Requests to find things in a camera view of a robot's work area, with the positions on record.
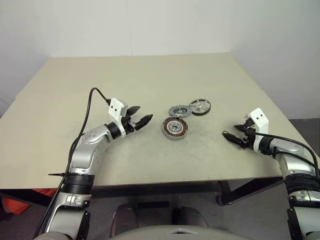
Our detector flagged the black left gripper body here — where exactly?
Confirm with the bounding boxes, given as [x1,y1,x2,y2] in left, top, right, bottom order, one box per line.
[121,111,138,134]

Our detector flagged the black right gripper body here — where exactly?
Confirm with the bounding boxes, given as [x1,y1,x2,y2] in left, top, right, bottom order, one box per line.
[238,117,256,151]

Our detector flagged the round motor housing copper windings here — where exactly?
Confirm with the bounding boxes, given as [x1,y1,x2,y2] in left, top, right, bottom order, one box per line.
[160,116,189,142]

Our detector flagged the grey gear plate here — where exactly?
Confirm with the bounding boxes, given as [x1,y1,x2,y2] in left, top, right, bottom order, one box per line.
[167,104,193,119]

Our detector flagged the silver spoked rotor black rim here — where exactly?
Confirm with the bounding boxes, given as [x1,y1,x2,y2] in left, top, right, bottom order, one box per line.
[188,98,212,116]

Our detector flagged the dark rounded shape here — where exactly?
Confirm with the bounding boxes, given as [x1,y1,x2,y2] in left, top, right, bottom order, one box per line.
[172,205,210,229]
[111,203,139,237]

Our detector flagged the grey robot torso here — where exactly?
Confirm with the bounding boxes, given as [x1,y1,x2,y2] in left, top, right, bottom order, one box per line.
[109,223,251,240]

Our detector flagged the red orange object on floor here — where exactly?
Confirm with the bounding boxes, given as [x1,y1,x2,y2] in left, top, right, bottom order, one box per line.
[0,189,55,215]

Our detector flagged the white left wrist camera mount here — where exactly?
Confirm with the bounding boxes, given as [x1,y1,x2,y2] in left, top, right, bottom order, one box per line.
[108,98,129,137]

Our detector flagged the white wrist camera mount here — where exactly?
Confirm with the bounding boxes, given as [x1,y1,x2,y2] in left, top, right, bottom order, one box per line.
[108,98,129,137]
[243,107,270,136]

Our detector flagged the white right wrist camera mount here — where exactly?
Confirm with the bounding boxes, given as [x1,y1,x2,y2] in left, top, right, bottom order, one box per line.
[243,107,270,136]

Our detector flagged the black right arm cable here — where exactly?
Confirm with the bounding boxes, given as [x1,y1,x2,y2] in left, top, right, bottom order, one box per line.
[248,131,320,181]

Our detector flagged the black table frame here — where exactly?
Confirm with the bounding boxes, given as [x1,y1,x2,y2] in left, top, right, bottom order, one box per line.
[0,176,286,207]

